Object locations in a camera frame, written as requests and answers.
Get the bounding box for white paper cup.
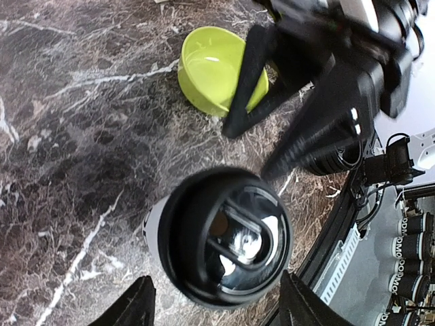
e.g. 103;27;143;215
142;196;169;262

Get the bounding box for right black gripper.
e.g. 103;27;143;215
222;1;418;181

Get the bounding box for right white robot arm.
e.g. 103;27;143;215
222;1;428;181

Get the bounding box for grey slotted cable duct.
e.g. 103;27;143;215
313;223;360;306

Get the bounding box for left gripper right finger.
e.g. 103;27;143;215
279;271;352;326

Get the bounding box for black table edge rail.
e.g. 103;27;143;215
261;169;381;326

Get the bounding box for stack of black lids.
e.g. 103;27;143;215
304;142;363;176

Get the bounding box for black plastic cup lid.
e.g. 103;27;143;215
154;166;294;310

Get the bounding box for green bowl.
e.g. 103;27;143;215
177;26;270;118

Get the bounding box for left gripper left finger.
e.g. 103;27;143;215
89;276;156;326

